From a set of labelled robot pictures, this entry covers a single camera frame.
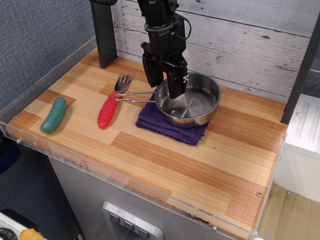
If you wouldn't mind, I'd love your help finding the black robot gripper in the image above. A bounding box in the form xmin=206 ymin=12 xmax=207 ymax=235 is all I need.
xmin=141 ymin=17 xmax=189 ymax=99

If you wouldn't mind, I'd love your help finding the stainless steel saucepan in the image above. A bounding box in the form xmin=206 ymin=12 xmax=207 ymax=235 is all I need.
xmin=113 ymin=72 xmax=222 ymax=128

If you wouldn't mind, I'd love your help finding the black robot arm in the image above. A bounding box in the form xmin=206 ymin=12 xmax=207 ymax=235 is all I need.
xmin=138 ymin=0 xmax=189 ymax=99

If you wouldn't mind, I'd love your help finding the folded violet cloth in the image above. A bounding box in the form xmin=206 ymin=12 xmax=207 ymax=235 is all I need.
xmin=135 ymin=102 xmax=209 ymax=146

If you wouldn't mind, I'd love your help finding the green toy cucumber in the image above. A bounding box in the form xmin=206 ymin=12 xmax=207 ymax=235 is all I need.
xmin=40 ymin=97 xmax=68 ymax=134

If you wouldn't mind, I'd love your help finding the silver toy fridge cabinet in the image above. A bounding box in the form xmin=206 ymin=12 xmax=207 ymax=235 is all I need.
xmin=49 ymin=157 xmax=257 ymax=240

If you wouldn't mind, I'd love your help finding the silver water dispenser panel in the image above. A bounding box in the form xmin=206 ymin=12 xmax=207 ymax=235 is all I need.
xmin=102 ymin=201 xmax=164 ymax=240

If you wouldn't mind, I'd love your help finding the white cabinet on right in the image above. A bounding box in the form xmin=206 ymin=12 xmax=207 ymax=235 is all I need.
xmin=273 ymin=94 xmax=320 ymax=202

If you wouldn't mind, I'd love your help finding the yellow object at corner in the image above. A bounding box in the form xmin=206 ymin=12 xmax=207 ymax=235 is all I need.
xmin=18 ymin=228 xmax=45 ymax=240

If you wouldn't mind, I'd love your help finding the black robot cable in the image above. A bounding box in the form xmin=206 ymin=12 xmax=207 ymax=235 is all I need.
xmin=174 ymin=13 xmax=192 ymax=41

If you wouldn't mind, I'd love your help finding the red handled toy fork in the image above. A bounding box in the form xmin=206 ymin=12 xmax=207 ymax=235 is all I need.
xmin=97 ymin=74 xmax=133 ymax=129

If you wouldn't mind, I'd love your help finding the dark grey left post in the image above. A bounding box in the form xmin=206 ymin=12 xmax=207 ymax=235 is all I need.
xmin=90 ymin=0 xmax=118 ymax=69

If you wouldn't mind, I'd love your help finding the dark grey post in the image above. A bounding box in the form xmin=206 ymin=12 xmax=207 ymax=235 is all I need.
xmin=90 ymin=0 xmax=118 ymax=69
xmin=281 ymin=15 xmax=320 ymax=125

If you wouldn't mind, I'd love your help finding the dark grey right post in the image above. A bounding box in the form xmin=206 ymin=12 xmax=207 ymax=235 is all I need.
xmin=281 ymin=15 xmax=320 ymax=125

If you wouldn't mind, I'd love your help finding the clear acrylic guard rail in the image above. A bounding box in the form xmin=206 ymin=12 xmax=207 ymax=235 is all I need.
xmin=0 ymin=39 xmax=287 ymax=233

